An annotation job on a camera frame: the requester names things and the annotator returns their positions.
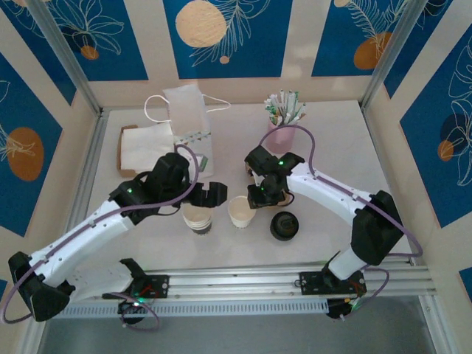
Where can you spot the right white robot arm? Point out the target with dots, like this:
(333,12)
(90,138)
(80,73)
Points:
(332,186)

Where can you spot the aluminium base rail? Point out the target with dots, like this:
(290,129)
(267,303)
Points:
(236,280)

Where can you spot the pink cup holder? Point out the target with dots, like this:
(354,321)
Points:
(284,142)

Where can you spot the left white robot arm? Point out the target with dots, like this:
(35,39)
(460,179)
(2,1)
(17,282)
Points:
(85,236)

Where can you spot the black plastic lid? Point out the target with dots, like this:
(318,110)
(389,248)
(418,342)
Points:
(284,225)

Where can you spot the stack of paper cups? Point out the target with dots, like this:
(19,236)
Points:
(199,221)

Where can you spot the aluminium frame post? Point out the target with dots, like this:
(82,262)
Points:
(63,48)
(394,48)

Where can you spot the wrapped straws bundle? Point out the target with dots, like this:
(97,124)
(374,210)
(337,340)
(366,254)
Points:
(284,107)

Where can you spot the white paper coffee cup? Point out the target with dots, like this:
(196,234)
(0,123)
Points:
(240,214)

